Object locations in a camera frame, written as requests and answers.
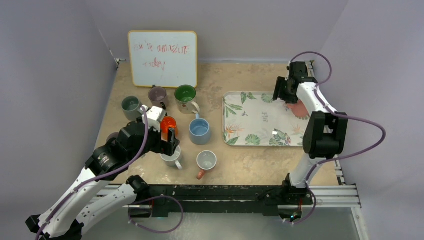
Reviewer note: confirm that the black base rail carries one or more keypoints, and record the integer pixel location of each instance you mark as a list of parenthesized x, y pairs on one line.
[(218, 199)]

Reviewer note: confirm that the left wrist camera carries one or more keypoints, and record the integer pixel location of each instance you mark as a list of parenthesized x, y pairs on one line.
[(152, 116)]

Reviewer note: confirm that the light blue mug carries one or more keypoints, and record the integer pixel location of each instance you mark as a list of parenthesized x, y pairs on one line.
[(174, 160), (199, 130)]

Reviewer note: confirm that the grey-green ceramic mug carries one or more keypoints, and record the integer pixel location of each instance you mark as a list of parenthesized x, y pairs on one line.
[(131, 107)]

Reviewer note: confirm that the pink mug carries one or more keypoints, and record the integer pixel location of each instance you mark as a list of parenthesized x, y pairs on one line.
[(298, 109), (206, 161)]

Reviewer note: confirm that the pink mug back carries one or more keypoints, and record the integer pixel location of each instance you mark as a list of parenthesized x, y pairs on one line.
[(298, 109)]

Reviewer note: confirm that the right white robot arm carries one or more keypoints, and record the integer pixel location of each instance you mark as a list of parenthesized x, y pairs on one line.
[(325, 133)]

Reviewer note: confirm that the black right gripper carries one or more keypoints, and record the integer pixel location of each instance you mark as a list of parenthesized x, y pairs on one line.
[(282, 91)]

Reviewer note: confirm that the purple mug black handle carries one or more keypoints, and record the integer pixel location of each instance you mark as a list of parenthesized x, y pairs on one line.
[(158, 97)]

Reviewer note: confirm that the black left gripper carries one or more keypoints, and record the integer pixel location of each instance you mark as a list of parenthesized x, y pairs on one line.
[(166, 147)]

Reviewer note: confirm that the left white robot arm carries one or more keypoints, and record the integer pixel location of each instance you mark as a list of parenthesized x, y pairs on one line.
[(73, 214)]

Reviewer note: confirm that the pink mug front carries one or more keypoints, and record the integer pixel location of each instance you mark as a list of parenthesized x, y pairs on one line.
[(206, 161)]

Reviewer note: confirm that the bright orange mug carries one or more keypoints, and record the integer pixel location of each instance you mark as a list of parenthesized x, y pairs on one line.
[(167, 123)]

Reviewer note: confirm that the cream illustrated mug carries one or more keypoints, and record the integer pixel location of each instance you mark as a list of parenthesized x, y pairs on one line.
[(185, 96)]

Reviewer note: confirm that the white dry-erase board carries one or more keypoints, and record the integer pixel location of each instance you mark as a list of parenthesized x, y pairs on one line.
[(166, 58)]

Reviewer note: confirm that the lilac ribbed mug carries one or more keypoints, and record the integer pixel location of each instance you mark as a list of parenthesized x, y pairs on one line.
[(112, 138)]

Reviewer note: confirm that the light blue mug back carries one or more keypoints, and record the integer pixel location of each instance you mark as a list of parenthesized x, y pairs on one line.
[(199, 130)]

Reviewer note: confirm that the light blue mug front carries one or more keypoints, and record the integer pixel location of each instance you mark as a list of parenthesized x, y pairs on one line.
[(174, 160)]

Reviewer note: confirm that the leaf-patterned serving tray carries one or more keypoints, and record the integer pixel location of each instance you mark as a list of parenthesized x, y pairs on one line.
[(253, 118)]

